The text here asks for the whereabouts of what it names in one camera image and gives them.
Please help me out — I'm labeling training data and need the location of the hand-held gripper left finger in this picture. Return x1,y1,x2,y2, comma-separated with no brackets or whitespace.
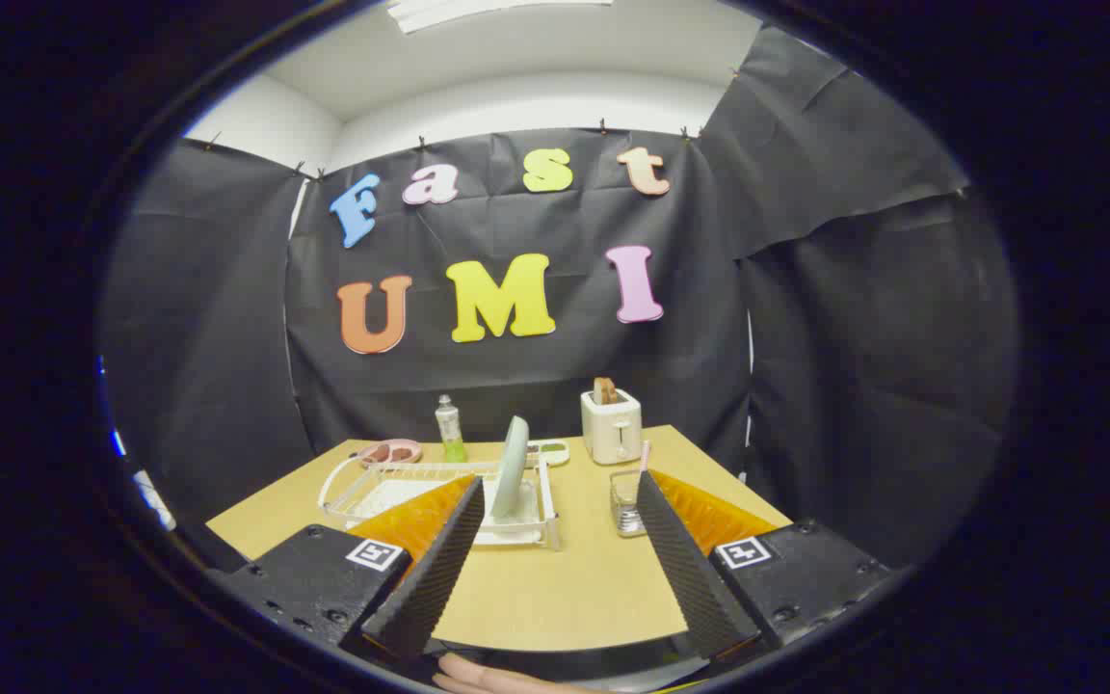
216,474,487,662

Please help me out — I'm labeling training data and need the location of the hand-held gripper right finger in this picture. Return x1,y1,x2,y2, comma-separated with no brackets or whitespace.
636,470,893,660

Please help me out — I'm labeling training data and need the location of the white wire dish rack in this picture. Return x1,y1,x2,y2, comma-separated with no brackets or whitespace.
317,453,561,552

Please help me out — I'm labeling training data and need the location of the metal wire basket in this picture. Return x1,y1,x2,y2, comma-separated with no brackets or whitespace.
610,469,648,538

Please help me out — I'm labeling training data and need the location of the red checkered handle spoon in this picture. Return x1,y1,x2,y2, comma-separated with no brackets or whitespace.
616,440,652,536

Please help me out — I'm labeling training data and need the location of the pale green plate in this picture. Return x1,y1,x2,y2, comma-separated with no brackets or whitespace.
490,415,530,521

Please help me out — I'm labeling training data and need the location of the pink plate with food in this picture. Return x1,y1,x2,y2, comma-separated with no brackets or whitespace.
357,439,424,468

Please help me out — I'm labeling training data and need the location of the cream toaster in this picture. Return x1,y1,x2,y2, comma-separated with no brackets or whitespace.
581,388,643,467

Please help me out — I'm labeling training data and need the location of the clear bottle with green liquid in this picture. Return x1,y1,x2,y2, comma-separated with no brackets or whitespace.
435,394,467,464

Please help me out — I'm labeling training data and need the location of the black backdrop cloth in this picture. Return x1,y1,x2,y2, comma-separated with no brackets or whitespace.
97,24,1023,570

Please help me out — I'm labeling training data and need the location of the ceiling light panel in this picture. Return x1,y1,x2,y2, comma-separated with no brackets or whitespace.
386,0,614,35

